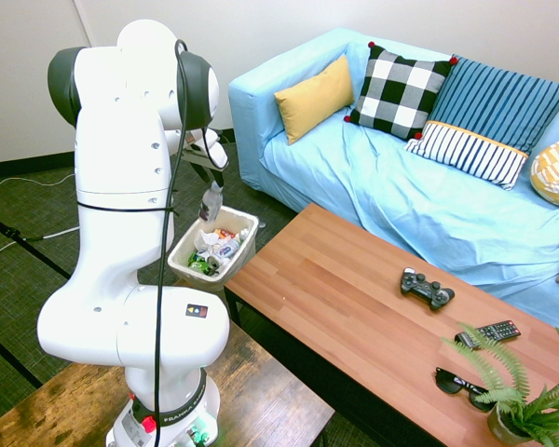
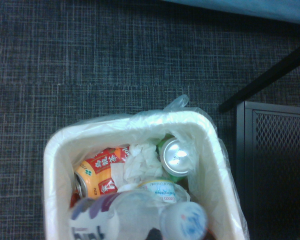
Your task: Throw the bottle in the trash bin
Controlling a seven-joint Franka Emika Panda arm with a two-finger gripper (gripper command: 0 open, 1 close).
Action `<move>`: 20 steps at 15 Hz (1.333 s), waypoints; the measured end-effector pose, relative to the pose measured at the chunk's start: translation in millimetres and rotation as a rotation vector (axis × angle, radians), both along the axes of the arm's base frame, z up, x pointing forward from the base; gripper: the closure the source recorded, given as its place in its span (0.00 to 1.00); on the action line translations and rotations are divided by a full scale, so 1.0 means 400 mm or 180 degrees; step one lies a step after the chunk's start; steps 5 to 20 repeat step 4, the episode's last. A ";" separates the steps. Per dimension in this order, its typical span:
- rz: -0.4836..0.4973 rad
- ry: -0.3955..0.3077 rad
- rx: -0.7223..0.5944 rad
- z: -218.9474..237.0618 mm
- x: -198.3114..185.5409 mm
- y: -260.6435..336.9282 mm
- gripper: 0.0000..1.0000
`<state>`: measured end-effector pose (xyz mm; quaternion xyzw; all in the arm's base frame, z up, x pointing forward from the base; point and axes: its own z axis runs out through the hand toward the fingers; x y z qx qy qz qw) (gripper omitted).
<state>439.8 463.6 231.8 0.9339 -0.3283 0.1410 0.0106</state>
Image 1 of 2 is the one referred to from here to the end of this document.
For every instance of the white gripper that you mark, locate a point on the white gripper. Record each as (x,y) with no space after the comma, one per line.
(218,151)

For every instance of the clear plastic bottle purple label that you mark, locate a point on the clear plastic bottle purple label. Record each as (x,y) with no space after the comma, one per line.
(209,207)

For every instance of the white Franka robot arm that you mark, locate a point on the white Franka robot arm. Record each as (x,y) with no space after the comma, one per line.
(116,233)

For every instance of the plastic bottle blue white label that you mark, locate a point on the plastic bottle blue white label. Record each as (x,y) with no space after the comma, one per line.
(228,247)

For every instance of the white trash bin with bag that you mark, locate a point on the white trash bin with bag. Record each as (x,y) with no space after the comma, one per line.
(242,261)

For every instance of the red yellow wrapper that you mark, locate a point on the red yellow wrapper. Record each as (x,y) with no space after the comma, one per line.
(224,233)

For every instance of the crumpled white paper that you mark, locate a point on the crumpled white paper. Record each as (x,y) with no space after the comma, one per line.
(206,239)

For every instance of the green crushed can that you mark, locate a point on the green crushed can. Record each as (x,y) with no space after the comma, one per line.
(198,263)

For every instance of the plain yellow pillow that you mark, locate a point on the plain yellow pillow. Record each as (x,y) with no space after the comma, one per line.
(314,100)

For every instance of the black white checked pillow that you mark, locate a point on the black white checked pillow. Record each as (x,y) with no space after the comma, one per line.
(396,93)

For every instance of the light blue sofa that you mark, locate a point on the light blue sofa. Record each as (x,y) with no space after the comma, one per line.
(428,214)

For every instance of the dark rustic wooden table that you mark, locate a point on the dark rustic wooden table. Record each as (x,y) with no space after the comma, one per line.
(261,396)

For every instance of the reddish wooden coffee table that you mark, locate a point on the reddish wooden coffee table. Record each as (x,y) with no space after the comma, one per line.
(377,335)

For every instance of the black game controller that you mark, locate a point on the black game controller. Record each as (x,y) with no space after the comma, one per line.
(424,288)

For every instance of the white navy striped pillow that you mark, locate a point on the white navy striped pillow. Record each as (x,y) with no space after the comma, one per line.
(470,153)

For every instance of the blue striped pillow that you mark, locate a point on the blue striped pillow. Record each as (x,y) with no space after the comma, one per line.
(494,107)

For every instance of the black sunglasses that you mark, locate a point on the black sunglasses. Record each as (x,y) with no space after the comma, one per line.
(449,381)

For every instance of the black remote control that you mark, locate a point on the black remote control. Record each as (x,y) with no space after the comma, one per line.
(496,331)

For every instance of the yellow white patterned pillow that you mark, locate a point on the yellow white patterned pillow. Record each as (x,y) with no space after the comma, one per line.
(556,172)

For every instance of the potted green fern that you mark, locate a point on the potted green fern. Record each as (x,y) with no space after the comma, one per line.
(512,410)

